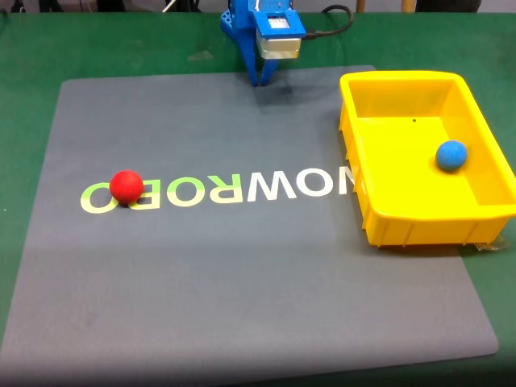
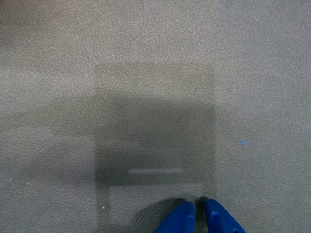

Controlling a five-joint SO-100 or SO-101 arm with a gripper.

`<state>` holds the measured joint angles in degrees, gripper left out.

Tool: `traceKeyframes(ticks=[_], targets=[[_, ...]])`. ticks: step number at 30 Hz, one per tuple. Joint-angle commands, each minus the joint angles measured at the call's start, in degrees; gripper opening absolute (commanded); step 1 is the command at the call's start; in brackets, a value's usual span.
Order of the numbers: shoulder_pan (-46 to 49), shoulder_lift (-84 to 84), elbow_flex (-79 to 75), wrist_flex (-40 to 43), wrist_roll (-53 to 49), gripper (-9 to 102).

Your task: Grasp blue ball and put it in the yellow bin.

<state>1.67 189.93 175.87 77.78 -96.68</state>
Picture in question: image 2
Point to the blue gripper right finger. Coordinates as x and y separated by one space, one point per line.
218 218

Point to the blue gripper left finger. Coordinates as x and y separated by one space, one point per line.
179 219

